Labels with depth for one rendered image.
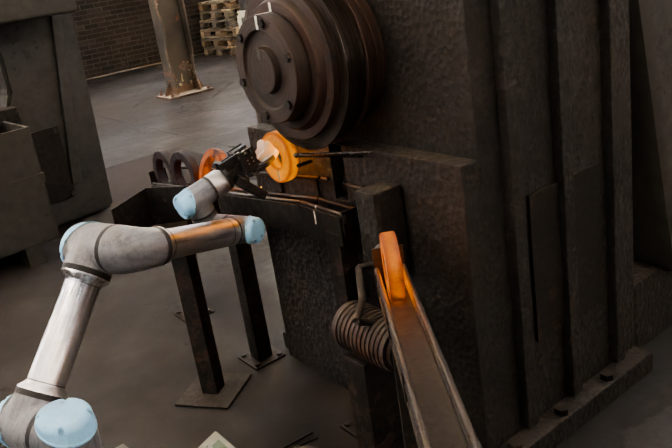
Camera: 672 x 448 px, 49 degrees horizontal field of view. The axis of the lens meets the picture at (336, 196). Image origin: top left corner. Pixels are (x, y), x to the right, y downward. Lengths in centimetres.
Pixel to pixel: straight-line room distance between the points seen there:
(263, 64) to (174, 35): 710
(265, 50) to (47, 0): 268
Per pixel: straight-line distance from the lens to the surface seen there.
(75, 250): 182
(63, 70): 472
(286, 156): 214
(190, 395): 266
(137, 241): 174
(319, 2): 181
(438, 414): 120
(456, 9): 169
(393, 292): 158
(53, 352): 180
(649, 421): 234
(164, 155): 295
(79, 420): 168
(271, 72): 187
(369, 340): 177
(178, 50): 899
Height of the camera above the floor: 138
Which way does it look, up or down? 19 degrees down
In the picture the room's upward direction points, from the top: 9 degrees counter-clockwise
